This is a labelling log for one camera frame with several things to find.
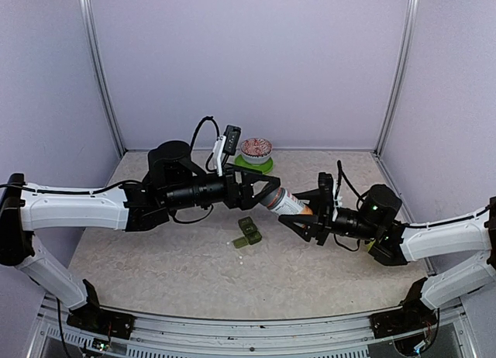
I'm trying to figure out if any green pill organizer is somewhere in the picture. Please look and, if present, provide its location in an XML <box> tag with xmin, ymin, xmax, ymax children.
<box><xmin>232</xmin><ymin>216</ymin><xmax>263</xmax><ymax>249</ymax></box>

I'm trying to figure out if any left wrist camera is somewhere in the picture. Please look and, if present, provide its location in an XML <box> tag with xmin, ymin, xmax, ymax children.
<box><xmin>212</xmin><ymin>125</ymin><xmax>241</xmax><ymax>177</ymax></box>

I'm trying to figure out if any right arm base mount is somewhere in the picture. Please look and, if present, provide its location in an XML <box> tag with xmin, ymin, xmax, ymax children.
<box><xmin>369</xmin><ymin>299</ymin><xmax>439</xmax><ymax>339</ymax></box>

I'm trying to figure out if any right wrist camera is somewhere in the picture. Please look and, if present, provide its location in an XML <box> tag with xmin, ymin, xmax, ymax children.
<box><xmin>318</xmin><ymin>172</ymin><xmax>342</xmax><ymax>208</ymax></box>

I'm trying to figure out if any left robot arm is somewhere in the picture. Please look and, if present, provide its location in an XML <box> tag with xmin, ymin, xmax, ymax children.
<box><xmin>1</xmin><ymin>126</ymin><xmax>281</xmax><ymax>331</ymax></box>

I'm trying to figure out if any red patterned white bowl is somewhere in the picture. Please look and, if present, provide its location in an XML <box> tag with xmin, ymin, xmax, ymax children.
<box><xmin>240</xmin><ymin>138</ymin><xmax>273</xmax><ymax>165</ymax></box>

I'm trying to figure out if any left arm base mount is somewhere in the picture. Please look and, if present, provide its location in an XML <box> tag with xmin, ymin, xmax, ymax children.
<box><xmin>67</xmin><ymin>305</ymin><xmax>136</xmax><ymax>340</ymax></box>

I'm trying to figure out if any lime green bowl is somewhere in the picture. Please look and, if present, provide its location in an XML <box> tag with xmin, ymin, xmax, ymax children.
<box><xmin>366</xmin><ymin>241</ymin><xmax>375</xmax><ymax>252</ymax></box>

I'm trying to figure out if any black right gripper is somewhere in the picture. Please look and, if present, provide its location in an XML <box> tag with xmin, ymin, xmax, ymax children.
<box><xmin>279</xmin><ymin>188</ymin><xmax>380</xmax><ymax>246</ymax></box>

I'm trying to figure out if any right aluminium frame post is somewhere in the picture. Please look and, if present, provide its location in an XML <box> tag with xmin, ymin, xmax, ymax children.
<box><xmin>374</xmin><ymin>0</ymin><xmax>419</xmax><ymax>159</ymax></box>

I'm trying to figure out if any aluminium frame post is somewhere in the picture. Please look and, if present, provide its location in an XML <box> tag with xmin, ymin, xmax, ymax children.
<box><xmin>374</xmin><ymin>0</ymin><xmax>419</xmax><ymax>159</ymax></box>
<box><xmin>79</xmin><ymin>0</ymin><xmax>126</xmax><ymax>158</ymax></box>

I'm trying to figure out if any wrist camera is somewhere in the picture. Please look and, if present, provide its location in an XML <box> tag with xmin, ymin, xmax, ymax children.
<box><xmin>212</xmin><ymin>125</ymin><xmax>241</xmax><ymax>177</ymax></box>
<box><xmin>318</xmin><ymin>172</ymin><xmax>342</xmax><ymax>208</ymax></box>

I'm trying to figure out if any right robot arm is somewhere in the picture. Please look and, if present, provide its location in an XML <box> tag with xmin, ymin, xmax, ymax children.
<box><xmin>278</xmin><ymin>170</ymin><xmax>495</xmax><ymax>330</ymax></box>

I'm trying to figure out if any green plate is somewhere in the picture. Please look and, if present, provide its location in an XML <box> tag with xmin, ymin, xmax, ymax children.
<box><xmin>234</xmin><ymin>154</ymin><xmax>274</xmax><ymax>175</ymax></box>

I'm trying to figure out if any left aluminium frame post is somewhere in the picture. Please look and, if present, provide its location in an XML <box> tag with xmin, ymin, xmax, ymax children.
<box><xmin>79</xmin><ymin>0</ymin><xmax>126</xmax><ymax>158</ymax></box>

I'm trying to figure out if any front aluminium rail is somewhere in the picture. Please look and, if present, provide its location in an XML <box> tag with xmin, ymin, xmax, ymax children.
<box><xmin>36</xmin><ymin>291</ymin><xmax>477</xmax><ymax>358</ymax></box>

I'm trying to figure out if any amber bottle grey cap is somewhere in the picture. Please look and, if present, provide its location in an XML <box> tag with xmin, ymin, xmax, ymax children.
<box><xmin>260</xmin><ymin>188</ymin><xmax>313</xmax><ymax>215</ymax></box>

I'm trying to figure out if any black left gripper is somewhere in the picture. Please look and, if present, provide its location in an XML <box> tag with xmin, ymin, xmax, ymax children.
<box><xmin>165</xmin><ymin>163</ymin><xmax>281</xmax><ymax>211</ymax></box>

